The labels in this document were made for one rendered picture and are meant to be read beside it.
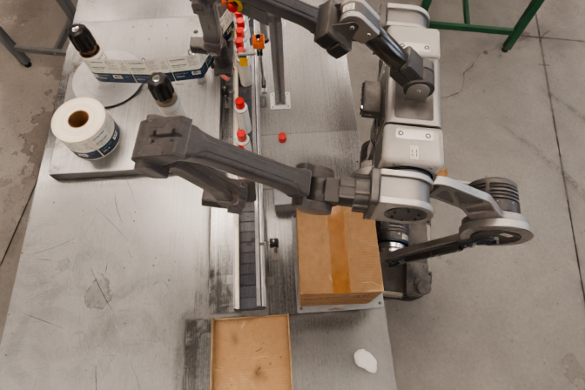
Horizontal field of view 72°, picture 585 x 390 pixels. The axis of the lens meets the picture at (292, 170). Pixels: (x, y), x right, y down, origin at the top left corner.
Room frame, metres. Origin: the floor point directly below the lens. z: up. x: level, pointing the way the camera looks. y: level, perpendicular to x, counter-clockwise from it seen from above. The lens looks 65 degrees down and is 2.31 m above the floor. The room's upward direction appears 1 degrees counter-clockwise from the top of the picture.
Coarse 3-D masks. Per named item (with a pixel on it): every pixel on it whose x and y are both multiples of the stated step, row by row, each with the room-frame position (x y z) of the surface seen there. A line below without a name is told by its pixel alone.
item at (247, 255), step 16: (240, 96) 1.03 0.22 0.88; (256, 128) 0.86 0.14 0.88; (256, 144) 0.79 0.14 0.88; (240, 224) 0.45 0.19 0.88; (240, 240) 0.39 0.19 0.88; (240, 256) 0.34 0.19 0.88; (240, 272) 0.28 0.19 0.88; (240, 288) 0.22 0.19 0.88; (256, 288) 0.22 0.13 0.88; (240, 304) 0.17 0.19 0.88; (256, 304) 0.17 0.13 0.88
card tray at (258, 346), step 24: (216, 336) 0.08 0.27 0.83; (240, 336) 0.07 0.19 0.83; (264, 336) 0.07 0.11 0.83; (288, 336) 0.07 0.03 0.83; (216, 360) 0.00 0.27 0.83; (240, 360) 0.00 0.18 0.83; (264, 360) 0.00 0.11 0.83; (288, 360) 0.00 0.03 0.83; (216, 384) -0.07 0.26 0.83; (240, 384) -0.07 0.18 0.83; (264, 384) -0.07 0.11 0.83; (288, 384) -0.07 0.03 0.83
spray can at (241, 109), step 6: (240, 102) 0.85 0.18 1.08; (234, 108) 0.85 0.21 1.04; (240, 108) 0.84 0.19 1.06; (246, 108) 0.85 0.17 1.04; (240, 114) 0.83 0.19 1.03; (246, 114) 0.84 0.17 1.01; (240, 120) 0.83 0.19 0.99; (246, 120) 0.84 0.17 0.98; (240, 126) 0.84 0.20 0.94; (246, 126) 0.84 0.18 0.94; (246, 132) 0.84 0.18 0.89
